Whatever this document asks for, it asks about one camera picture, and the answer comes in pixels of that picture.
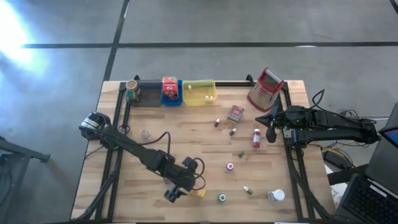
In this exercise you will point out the red pink box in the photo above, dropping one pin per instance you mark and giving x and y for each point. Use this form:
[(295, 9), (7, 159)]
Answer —
[(171, 92)]

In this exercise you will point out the dark grey plastic bin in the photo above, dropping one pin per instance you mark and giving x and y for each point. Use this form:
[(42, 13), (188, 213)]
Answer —
[(150, 93)]

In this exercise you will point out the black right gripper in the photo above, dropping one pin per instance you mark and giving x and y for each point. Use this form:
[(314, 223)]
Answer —
[(284, 119)]

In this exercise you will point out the white-lid clear jar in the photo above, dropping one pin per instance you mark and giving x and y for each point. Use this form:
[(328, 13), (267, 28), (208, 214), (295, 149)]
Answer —
[(277, 195)]

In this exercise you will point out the green spice jar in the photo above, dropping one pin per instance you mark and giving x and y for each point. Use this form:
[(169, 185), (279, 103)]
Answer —
[(132, 96)]

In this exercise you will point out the small yellow dropper bottle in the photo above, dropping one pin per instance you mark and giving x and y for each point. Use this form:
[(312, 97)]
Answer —
[(247, 190)]

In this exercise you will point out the yellow Corn Pops cereal box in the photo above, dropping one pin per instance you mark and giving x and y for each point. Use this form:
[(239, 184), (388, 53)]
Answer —
[(200, 193)]

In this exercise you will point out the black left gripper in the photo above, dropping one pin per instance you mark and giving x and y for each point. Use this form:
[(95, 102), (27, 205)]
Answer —
[(185, 180)]

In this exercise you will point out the small clear glass jar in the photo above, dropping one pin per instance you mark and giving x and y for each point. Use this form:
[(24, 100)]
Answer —
[(145, 133)]

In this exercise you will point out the red food colour bottle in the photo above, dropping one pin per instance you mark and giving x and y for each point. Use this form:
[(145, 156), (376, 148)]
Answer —
[(256, 138)]

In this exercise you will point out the yellow plastic bin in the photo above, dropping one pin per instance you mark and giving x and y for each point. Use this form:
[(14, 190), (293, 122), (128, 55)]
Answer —
[(199, 91)]

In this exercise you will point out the small metal tin box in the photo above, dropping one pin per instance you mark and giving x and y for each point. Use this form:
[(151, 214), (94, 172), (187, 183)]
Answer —
[(235, 114)]

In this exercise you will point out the laptop with blue screen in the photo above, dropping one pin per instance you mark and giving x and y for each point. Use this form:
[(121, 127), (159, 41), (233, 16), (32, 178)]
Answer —
[(392, 136)]

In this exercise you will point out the small dark dropper bottle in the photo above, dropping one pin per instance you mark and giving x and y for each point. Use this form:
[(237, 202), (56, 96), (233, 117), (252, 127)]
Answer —
[(216, 122), (233, 132)]

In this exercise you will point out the red metal cheese grater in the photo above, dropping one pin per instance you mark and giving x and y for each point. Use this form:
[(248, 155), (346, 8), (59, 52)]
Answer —
[(264, 91)]

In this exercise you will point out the black power brick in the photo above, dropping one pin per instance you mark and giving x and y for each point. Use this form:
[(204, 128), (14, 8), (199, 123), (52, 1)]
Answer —
[(337, 159)]

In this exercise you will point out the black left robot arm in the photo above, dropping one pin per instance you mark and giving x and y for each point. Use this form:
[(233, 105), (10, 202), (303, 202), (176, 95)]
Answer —
[(140, 152)]

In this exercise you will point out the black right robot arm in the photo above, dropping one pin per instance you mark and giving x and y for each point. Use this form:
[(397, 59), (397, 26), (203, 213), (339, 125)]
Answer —
[(335, 124)]

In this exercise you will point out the blue plastic basket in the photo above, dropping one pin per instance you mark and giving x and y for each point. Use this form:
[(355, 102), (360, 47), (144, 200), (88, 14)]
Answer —
[(172, 103)]

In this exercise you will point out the black laptop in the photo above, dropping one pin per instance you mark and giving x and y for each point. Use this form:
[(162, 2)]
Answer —
[(370, 202)]

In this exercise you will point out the small green dropper bottle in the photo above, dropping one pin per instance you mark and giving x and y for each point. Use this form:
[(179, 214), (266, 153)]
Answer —
[(241, 154)]

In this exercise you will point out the black side stand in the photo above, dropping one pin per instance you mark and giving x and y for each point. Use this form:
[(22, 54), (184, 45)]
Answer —
[(18, 152)]

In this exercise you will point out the pink food colour bottle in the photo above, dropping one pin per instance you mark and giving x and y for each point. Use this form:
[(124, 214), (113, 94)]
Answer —
[(229, 167)]

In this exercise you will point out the black aluminium table frame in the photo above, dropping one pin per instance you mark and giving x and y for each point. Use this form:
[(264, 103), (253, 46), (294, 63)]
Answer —
[(233, 83)]

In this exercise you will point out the green food colour bottle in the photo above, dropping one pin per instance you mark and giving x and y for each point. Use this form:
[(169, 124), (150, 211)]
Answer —
[(221, 197)]

